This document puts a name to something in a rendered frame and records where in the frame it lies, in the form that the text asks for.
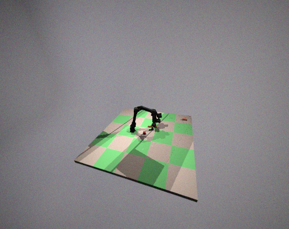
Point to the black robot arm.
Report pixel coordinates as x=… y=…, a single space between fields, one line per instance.
x=137 y=109

